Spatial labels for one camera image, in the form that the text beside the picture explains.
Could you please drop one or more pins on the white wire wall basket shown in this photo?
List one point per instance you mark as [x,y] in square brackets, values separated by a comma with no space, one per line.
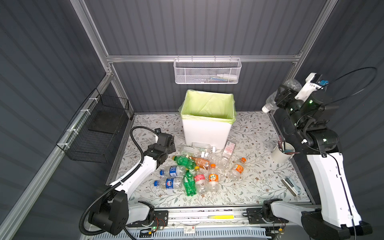
[204,71]

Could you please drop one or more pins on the orange label bottle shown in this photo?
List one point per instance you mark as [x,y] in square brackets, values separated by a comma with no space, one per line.
[213,179]
[237,169]

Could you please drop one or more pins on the white waste bin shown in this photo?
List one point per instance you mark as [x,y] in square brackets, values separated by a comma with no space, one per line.
[206,132]

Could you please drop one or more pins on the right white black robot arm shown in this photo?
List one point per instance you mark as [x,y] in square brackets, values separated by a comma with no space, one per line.
[309,109]

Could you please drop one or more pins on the clear bottle pink label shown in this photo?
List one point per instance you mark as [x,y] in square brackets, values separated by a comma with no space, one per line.
[200,181]

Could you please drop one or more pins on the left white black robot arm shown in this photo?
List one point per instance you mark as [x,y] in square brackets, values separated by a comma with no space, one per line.
[112,211]

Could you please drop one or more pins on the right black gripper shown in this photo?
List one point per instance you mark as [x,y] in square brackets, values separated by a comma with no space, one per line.
[286,95]

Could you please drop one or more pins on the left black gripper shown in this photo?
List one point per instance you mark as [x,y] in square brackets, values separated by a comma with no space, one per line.
[171,148]

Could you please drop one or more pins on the white tube in basket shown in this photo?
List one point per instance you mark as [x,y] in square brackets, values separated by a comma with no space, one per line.
[228,77]

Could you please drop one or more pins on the clear bottle near bin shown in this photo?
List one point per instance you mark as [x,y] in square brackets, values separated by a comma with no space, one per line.
[197,150]

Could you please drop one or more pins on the clear bottle blue cap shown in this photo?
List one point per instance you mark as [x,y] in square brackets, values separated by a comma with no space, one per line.
[169,183]
[173,171]

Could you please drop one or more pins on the clear bottle white cap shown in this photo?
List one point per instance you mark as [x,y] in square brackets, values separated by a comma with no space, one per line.
[217,159]
[271,103]

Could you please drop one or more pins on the green bottle upper left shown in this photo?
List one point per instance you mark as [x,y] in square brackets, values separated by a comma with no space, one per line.
[185,162]

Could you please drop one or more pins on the green crushed bottle lower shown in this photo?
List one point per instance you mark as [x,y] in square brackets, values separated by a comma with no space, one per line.
[189,184]

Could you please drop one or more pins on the green plastic bin liner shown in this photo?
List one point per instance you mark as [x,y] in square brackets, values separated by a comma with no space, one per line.
[208,106]

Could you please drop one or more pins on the black wire side basket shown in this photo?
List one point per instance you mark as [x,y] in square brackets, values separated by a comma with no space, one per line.
[96,134]

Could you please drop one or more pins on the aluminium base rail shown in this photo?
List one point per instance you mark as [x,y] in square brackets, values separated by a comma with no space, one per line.
[194,224]

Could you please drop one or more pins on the amber tea bottle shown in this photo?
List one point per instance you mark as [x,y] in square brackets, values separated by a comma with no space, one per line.
[202,163]

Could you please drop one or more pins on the white cup with pens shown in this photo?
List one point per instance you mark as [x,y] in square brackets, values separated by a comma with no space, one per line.
[283,152]

